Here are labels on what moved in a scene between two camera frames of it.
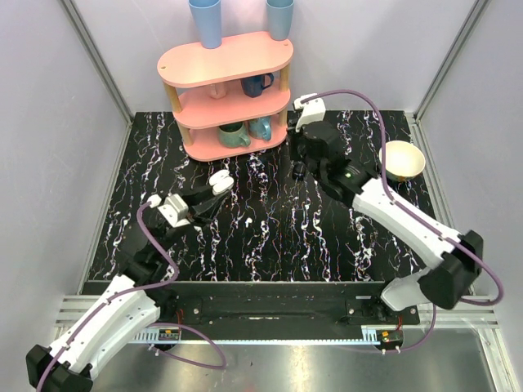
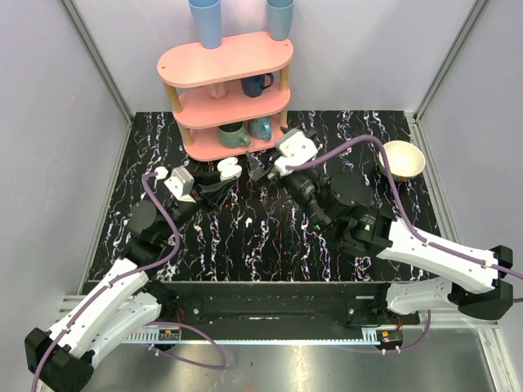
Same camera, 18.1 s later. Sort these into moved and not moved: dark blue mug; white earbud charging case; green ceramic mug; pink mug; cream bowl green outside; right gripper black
Moved: white earbud charging case; right gripper black
Not moved: cream bowl green outside; green ceramic mug; pink mug; dark blue mug
